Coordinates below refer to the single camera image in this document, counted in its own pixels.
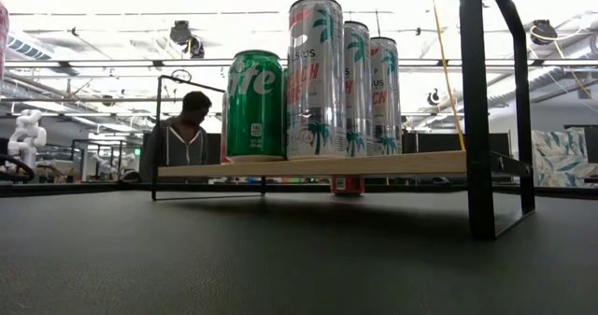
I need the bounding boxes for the green Sprite can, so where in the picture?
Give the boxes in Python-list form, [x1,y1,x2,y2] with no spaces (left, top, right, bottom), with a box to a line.
[226,49,287,165]

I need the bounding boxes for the person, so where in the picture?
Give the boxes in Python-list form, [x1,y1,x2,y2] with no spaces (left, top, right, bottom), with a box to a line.
[138,90,214,183]

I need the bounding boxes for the silver Celsius energy drink can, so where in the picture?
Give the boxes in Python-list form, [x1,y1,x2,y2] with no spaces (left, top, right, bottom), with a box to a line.
[343,20,375,158]
[369,36,403,156]
[285,0,348,161]

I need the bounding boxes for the yellow cable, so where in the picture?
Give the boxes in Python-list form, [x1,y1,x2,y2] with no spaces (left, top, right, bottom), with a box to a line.
[427,0,468,151]

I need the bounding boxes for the wooden board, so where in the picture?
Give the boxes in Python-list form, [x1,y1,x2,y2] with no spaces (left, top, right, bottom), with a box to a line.
[149,0,537,241]

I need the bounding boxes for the black curved cable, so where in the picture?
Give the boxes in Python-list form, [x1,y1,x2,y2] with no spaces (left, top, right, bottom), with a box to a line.
[0,152,36,184]

